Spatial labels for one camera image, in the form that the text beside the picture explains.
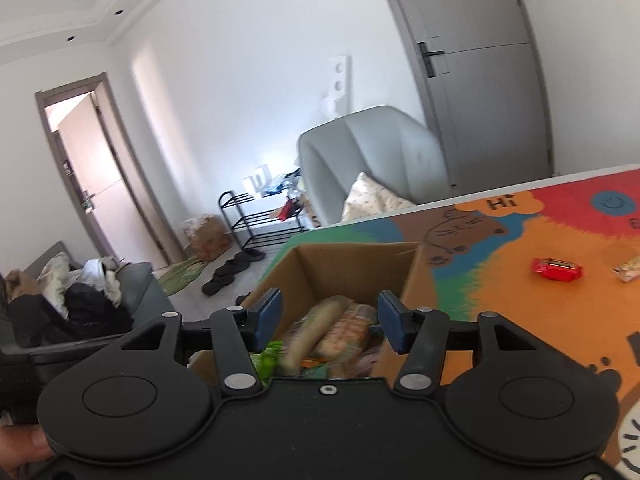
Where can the beige snack packet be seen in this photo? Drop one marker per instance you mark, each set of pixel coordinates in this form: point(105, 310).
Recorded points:
point(629, 270)

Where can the long white snack packet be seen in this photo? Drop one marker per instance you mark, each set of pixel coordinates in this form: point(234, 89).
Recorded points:
point(312, 327)

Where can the dark shoes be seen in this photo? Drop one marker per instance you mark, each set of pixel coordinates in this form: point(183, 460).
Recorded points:
point(232, 270)

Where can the cardboard box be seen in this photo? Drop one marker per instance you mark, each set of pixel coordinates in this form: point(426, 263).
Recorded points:
point(350, 265)

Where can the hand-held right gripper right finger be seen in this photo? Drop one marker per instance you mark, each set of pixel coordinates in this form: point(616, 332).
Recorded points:
point(392, 320)

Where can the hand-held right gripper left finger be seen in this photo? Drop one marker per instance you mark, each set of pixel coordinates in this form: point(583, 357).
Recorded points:
point(267, 317)

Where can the patterned bag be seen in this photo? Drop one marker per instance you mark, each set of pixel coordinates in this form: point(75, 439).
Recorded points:
point(207, 237)

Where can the grey chair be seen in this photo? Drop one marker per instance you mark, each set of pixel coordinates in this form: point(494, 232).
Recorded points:
point(380, 155)

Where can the black shoe rack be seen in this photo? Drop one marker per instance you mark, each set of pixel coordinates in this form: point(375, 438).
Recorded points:
point(260, 222)

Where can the white wall fixture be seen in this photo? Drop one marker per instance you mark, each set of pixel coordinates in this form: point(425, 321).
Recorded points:
point(336, 82)

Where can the open beige door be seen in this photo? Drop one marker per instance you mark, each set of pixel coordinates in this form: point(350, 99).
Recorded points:
point(110, 180)

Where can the person's left hand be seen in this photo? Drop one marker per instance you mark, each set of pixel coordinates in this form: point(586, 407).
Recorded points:
point(22, 452)

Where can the dark grey sofa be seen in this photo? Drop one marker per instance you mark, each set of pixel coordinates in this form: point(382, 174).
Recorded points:
point(145, 295)

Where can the green floor mat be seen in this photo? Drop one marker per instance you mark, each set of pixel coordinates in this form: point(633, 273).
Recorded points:
point(182, 275)

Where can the red snack packet dark label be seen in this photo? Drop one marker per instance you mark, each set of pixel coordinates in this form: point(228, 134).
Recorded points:
point(557, 270)

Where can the patterned cream pillow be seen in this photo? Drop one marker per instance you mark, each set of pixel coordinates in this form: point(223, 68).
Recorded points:
point(375, 200)

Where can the pile of clothes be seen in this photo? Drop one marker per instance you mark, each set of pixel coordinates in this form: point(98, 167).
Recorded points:
point(85, 295)

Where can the white container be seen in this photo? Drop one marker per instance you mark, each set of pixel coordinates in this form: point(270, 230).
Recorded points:
point(257, 180)

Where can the grey door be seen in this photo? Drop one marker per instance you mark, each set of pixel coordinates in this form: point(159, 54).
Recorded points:
point(480, 85)

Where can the clear cracker packet teal label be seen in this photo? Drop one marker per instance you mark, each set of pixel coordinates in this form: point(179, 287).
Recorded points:
point(347, 332)

